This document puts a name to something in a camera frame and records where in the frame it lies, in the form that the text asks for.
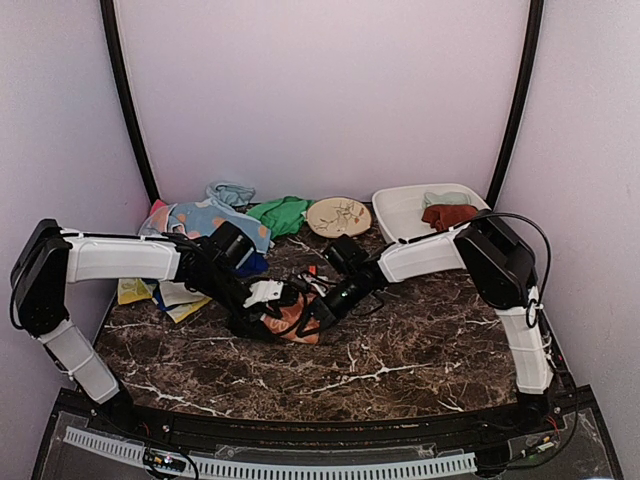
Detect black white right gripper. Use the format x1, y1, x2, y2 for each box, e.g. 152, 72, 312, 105
297, 273, 366, 337

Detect orange bunny pattern towel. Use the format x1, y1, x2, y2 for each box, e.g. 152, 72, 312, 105
261, 267, 323, 345

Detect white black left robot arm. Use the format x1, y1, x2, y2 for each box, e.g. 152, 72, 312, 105
10, 219, 294, 436

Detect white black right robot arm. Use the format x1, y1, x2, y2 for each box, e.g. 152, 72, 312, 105
294, 210, 553, 434

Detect dark blue towel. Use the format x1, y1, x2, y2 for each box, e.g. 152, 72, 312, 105
235, 252, 269, 278

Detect yellow white cloth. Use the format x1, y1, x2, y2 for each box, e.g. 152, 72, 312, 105
117, 278, 211, 324

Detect green cloth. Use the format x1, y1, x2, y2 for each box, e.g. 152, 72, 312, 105
246, 196, 315, 239

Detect beige round embroidered cloth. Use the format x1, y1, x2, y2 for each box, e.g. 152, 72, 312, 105
306, 197, 373, 239

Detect light blue dotted towel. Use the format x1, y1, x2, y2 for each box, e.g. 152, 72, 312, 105
139, 198, 271, 254

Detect light blue crumpled cloth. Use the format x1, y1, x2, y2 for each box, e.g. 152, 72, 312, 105
205, 182, 256, 207

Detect white plastic tub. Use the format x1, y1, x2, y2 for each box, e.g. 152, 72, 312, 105
372, 183, 489, 243

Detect rust brown rolled towel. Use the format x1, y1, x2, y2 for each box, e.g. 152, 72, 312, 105
421, 204, 478, 232

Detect small green circuit board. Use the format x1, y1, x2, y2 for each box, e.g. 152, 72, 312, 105
142, 449, 187, 474

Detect pale green rolled towel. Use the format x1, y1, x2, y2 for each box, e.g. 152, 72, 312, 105
422, 191, 472, 209

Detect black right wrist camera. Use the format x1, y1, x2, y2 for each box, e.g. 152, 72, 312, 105
322, 234, 369, 275

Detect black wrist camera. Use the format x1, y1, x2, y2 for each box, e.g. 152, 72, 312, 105
322, 234, 369, 275
210, 221, 255, 269

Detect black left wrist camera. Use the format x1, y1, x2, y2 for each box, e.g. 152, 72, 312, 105
210, 221, 255, 269

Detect black table front rail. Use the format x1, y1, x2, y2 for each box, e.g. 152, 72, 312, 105
88, 404, 568, 449

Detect white slotted cable duct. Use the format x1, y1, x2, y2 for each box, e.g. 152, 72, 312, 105
63, 427, 477, 479

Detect black left corner post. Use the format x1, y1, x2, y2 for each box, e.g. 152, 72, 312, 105
99, 0, 160, 204

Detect black corner post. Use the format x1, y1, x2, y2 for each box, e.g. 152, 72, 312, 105
485, 0, 545, 208
99, 0, 160, 204

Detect black right corner post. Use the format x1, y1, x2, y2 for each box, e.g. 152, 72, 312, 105
485, 0, 545, 208

